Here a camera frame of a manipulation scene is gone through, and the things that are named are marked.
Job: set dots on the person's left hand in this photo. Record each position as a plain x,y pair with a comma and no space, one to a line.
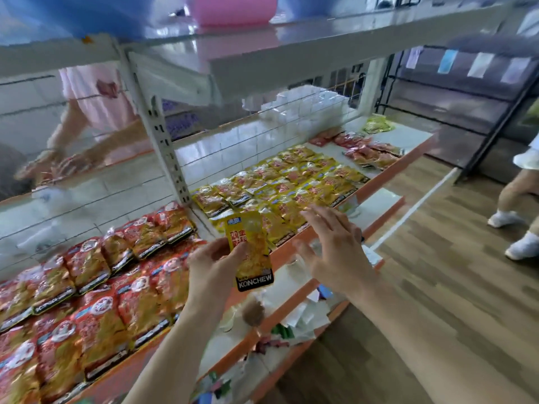
208,275

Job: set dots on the person's right hand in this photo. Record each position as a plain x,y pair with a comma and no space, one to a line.
339,256

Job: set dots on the person's right thumb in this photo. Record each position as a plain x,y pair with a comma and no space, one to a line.
306,255

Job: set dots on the person's left thumb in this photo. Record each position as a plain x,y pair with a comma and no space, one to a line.
236,256

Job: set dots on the yellow snack packet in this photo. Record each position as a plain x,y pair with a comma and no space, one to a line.
252,252

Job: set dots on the person's right forearm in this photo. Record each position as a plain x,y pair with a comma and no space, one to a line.
421,340

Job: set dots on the person's left forearm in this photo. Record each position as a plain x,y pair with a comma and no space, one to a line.
177,353

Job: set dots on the pile of white paper packets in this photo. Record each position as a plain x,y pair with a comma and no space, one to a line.
301,309

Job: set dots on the rows of yellow packets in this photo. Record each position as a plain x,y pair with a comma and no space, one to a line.
290,185

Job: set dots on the pile of small colourful items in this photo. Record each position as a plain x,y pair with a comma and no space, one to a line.
248,366

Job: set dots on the pile of reddish orange packets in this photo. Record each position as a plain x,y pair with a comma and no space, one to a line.
366,151

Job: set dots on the rows of red snack packets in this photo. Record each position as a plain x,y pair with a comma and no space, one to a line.
97,298

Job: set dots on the green yellow packet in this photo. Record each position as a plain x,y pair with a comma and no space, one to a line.
377,124

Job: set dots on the stack of clear white boxes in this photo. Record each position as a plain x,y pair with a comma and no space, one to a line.
307,103

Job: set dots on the white and orange shelf rack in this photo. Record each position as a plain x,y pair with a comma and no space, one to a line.
269,54

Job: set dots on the black metal rack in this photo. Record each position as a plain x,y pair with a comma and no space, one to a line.
471,105

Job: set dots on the white hanging paper tag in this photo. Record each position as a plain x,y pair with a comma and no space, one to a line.
414,57
515,71
480,65

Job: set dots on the blue hanging paper tag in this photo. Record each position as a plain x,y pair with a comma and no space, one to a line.
447,61

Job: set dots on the pink plastic basin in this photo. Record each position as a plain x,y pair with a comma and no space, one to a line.
233,9

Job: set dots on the blue plastic basin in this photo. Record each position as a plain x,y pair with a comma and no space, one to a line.
324,4
80,14

